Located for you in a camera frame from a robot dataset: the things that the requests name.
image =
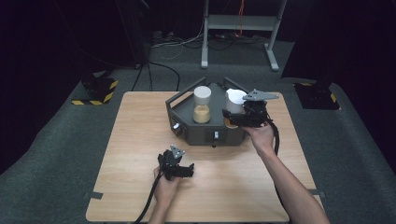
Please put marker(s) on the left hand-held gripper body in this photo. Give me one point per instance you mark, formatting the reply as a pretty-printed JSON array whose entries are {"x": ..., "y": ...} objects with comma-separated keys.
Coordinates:
[{"x": 169, "y": 160}]

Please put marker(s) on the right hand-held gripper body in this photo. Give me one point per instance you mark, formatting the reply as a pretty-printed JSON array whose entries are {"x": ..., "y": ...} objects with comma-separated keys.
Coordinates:
[{"x": 257, "y": 112}]

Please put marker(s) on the glass jar with spout lid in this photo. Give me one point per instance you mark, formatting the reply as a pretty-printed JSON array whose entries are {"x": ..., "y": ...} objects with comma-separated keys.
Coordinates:
[{"x": 234, "y": 99}]

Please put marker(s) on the dark grey corner rack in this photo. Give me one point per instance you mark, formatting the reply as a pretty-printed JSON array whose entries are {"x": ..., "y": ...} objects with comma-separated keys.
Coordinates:
[{"x": 202, "y": 133}]

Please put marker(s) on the person's left hand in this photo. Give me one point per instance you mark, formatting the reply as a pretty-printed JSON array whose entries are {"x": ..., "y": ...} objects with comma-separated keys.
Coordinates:
[{"x": 165, "y": 189}]

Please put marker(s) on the person's right hand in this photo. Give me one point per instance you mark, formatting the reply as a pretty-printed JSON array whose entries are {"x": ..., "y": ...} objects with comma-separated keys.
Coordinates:
[{"x": 263, "y": 138}]

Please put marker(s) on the black yellow striped base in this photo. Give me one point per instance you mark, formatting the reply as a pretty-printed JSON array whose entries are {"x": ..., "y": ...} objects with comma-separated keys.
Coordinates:
[
  {"x": 98, "y": 90},
  {"x": 317, "y": 96}
]

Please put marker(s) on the grey tape piece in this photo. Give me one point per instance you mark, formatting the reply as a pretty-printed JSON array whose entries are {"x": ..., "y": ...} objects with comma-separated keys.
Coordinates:
[
  {"x": 318, "y": 193},
  {"x": 94, "y": 195}
]

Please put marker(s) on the grey metal stand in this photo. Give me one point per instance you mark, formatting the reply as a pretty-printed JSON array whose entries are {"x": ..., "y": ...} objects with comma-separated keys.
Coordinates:
[{"x": 241, "y": 22}]

